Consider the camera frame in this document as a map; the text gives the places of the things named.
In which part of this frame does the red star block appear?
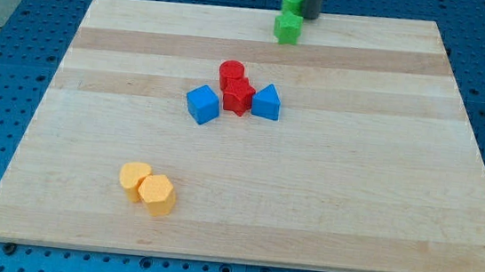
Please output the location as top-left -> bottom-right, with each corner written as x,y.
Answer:
222,77 -> 256,116

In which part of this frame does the yellow heart block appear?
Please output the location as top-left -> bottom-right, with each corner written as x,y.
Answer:
119,162 -> 153,203

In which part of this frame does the red cylinder block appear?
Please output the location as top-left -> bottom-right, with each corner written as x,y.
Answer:
219,60 -> 245,91

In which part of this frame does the yellow hexagon block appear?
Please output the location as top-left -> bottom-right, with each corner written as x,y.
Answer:
138,174 -> 177,217

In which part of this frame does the blue cube block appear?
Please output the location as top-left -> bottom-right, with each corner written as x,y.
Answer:
187,85 -> 219,124

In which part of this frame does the blue triangle block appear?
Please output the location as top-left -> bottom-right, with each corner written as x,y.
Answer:
251,84 -> 281,121

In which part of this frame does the wooden board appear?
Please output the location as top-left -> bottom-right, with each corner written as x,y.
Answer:
0,0 -> 485,272

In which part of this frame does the green star block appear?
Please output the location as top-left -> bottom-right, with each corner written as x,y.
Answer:
273,11 -> 304,45

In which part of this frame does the green cylinder block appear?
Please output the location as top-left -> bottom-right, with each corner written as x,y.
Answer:
281,0 -> 304,16

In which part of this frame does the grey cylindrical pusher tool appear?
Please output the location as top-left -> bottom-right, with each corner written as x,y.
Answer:
302,0 -> 323,20

